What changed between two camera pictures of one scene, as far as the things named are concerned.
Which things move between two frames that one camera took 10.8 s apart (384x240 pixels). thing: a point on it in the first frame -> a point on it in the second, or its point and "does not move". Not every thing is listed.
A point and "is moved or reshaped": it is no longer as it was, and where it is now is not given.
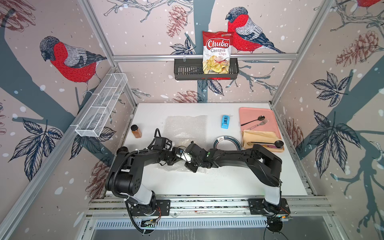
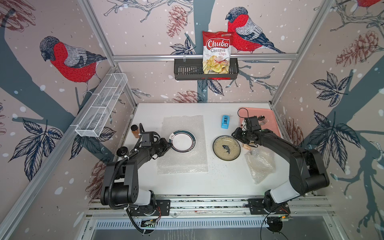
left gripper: [174, 150] -> [165, 145]
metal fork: [264, 122] does not move
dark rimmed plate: [227, 143] -> [182, 141]
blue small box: [225, 121] does not move
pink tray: [258, 119] does not move
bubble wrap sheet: [180, 166] is moved or reshaped
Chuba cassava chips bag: [217, 53] does not move
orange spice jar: [136, 131] does not move
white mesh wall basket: [101, 104] does not move
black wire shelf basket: [193, 70] does not move
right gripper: [193, 170] -> [236, 133]
